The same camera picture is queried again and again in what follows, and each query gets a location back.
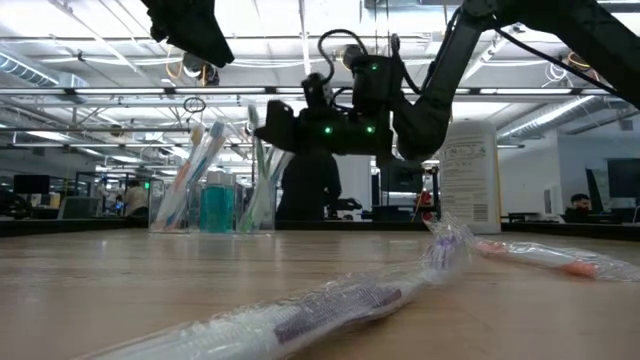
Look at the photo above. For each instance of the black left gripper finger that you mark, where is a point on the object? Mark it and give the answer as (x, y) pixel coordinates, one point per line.
(210, 45)

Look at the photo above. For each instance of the clear acrylic organizer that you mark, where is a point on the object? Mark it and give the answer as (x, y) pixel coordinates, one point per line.
(239, 210)

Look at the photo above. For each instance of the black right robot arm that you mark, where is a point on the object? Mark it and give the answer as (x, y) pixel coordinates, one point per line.
(430, 115)

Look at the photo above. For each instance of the person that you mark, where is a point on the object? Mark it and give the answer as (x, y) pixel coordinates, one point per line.
(307, 190)
(577, 206)
(135, 200)

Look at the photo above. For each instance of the black monitor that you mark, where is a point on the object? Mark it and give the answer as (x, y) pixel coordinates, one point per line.
(400, 177)
(625, 177)
(31, 184)

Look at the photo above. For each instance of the white wipes canister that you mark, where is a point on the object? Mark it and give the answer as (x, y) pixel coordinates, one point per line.
(467, 185)

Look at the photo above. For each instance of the purple white wrapped toothbrush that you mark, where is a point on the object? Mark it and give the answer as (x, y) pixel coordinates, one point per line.
(325, 305)

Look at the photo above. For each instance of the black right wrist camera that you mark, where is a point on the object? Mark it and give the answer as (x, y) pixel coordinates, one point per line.
(316, 90)

